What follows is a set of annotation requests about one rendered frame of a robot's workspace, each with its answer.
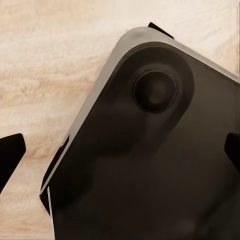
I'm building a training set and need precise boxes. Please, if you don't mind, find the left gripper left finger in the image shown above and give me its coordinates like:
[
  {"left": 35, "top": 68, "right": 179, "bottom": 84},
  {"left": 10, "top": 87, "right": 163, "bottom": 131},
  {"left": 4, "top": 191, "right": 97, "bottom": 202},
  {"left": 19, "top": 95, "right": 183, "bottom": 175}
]
[{"left": 0, "top": 133, "right": 26, "bottom": 193}]

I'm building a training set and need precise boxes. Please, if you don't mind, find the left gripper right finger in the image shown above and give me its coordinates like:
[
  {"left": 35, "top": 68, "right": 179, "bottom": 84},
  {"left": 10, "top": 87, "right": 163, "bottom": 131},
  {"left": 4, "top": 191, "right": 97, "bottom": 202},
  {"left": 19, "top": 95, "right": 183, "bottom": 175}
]
[{"left": 224, "top": 132, "right": 240, "bottom": 173}]

